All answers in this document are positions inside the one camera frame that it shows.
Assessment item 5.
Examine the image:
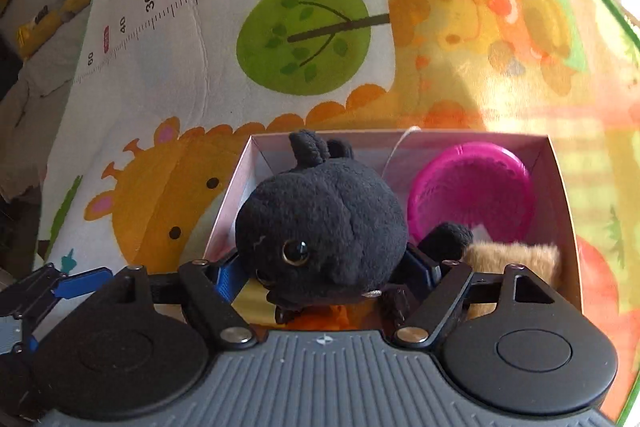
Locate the black plush cat toy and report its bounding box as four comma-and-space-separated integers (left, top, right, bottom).
233, 129, 475, 325

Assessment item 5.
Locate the pink plastic basket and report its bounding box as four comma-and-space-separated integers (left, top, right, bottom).
407, 142, 536, 243

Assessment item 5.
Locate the pink cardboard box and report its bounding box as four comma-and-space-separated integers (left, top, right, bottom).
202, 129, 584, 333

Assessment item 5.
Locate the orange plastic pumpkin toy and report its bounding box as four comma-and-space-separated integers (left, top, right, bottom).
284, 301, 382, 332

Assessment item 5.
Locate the colourful children's play mat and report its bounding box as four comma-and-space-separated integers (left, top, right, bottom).
40, 0, 639, 417

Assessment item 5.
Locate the yellow plush toy pillow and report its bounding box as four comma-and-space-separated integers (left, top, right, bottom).
15, 0, 91, 61

